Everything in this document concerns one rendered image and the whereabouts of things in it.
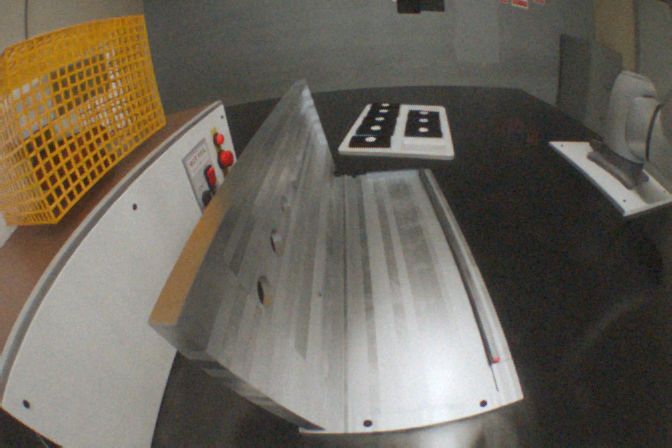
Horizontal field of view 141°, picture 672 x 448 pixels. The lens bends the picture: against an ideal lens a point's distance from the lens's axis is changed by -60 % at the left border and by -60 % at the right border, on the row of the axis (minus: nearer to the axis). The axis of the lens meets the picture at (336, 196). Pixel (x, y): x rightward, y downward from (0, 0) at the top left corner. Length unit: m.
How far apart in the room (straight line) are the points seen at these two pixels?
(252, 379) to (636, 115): 0.80
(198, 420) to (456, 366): 0.27
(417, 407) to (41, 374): 0.31
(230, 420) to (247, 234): 0.21
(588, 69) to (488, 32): 1.06
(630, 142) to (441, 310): 0.63
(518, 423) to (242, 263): 0.29
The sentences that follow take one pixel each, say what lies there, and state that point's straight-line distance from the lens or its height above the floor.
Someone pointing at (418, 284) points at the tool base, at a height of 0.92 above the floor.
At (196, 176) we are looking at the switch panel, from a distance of 0.43.
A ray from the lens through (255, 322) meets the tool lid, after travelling 0.16.
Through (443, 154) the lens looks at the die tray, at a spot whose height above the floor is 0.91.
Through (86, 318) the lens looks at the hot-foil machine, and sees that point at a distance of 0.27.
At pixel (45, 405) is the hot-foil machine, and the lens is 0.26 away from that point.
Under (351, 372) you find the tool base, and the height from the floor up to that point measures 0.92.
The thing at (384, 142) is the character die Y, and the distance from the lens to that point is 0.69.
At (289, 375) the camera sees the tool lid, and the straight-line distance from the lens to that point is 0.19.
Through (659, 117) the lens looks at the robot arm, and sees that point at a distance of 0.77.
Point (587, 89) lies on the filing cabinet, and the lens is 3.05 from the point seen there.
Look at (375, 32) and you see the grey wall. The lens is 2.52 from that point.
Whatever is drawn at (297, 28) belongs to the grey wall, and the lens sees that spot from 2.52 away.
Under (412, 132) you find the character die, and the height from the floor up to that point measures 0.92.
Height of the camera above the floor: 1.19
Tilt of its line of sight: 33 degrees down
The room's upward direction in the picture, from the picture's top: 7 degrees counter-clockwise
